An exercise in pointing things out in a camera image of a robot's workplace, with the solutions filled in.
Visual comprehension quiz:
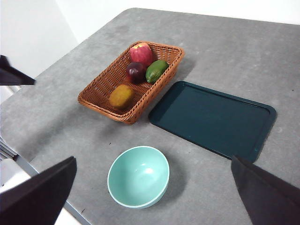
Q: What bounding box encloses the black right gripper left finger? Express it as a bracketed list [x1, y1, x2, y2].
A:
[0, 156, 77, 225]

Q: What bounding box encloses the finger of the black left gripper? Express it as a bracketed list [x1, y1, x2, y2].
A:
[0, 55, 37, 85]

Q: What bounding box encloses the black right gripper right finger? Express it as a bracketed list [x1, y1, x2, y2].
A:
[231, 154, 300, 225]

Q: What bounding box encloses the teal ceramic bowl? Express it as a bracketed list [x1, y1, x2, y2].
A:
[107, 145, 170, 210]

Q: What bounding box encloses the brown wicker basket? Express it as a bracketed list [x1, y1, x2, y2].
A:
[77, 41, 186, 125]

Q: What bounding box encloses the dark green rectangular tray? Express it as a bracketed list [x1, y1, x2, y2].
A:
[148, 81, 278, 164]

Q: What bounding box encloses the dark purple plum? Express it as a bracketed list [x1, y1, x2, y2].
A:
[126, 62, 147, 84]

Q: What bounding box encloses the red apple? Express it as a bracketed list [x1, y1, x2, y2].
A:
[129, 42, 155, 68]

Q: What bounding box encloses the green avocado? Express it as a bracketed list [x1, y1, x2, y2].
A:
[145, 60, 170, 84]

